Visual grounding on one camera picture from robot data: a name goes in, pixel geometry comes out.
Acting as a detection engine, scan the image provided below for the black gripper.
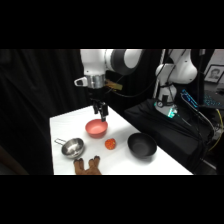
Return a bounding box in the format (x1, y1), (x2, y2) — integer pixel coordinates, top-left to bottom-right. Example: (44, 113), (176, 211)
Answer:
(87, 87), (110, 123)

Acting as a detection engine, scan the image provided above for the red ball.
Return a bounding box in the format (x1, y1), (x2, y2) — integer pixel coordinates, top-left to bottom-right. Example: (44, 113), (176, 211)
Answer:
(104, 137), (117, 151)

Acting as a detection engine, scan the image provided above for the pink bowl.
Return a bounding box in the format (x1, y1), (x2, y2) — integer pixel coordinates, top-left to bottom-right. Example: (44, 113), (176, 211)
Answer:
(84, 118), (109, 139)

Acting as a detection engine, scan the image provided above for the black bowl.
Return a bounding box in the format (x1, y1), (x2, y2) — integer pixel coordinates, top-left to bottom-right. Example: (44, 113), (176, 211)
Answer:
(127, 132), (158, 158)

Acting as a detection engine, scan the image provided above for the brown plush toy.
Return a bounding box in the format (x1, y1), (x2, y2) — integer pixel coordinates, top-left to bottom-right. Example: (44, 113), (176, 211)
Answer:
(73, 155), (103, 176)

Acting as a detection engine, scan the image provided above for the black curtain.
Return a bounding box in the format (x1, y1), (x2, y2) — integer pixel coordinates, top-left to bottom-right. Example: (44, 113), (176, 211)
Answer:
(0, 49), (162, 176)

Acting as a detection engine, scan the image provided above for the green status light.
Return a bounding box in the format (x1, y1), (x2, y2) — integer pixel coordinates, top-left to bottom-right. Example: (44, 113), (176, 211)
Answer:
(166, 106), (179, 120)

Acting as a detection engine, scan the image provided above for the black robot stand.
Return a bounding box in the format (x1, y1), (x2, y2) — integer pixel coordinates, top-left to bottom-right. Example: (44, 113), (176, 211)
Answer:
(124, 97), (216, 176)

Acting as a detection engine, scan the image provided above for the blue lit device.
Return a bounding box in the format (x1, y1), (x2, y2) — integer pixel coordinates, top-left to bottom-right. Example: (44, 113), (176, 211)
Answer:
(180, 88), (202, 109)

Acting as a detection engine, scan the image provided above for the framed portrait picture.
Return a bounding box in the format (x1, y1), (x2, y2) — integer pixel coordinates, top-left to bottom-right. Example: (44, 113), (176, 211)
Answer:
(203, 64), (224, 84)

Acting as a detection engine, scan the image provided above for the tan wrist camera mount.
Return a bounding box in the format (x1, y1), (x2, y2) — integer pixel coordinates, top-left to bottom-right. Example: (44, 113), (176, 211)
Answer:
(105, 79), (124, 92)

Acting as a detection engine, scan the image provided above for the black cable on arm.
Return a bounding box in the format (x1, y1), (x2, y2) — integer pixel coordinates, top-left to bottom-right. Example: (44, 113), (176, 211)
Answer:
(109, 49), (188, 100)

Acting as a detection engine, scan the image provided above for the small steel pot with handle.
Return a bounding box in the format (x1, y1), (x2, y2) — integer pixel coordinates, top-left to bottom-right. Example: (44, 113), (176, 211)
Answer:
(54, 137), (86, 159)

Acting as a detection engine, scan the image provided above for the yellow cable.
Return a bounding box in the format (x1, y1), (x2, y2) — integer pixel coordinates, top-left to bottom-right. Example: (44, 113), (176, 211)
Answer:
(208, 108), (224, 152)

